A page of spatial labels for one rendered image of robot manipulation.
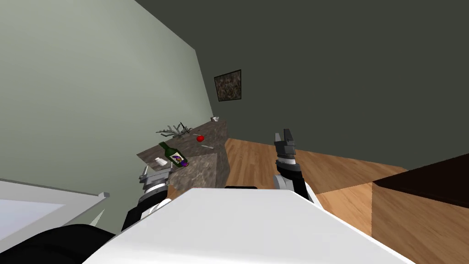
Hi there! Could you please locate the grey branch ornament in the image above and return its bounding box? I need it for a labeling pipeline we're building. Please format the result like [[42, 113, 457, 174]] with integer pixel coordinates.
[[155, 122, 193, 139]]

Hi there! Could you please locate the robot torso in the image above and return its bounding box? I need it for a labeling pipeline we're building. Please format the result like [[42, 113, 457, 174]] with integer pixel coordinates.
[[82, 185, 417, 264]]

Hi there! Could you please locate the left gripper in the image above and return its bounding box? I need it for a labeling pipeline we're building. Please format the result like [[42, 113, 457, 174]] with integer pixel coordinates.
[[138, 163, 174, 186]]

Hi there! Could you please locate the wooden cabinet with dark top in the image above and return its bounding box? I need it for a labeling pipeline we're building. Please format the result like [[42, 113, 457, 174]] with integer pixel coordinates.
[[316, 153, 469, 264]]

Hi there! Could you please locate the dark framed wall picture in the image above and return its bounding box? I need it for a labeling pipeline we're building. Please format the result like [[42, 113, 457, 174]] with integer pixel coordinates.
[[214, 69, 242, 103]]

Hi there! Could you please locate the green wine bottle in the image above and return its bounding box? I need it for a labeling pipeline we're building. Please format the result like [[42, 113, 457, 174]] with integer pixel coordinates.
[[158, 141, 190, 169]]

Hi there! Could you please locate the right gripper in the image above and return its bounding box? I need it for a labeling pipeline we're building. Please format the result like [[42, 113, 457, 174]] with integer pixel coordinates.
[[274, 128, 297, 160]]

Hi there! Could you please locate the brown marble counter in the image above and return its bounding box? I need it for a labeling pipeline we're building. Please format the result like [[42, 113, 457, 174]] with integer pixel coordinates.
[[136, 120, 231, 191]]

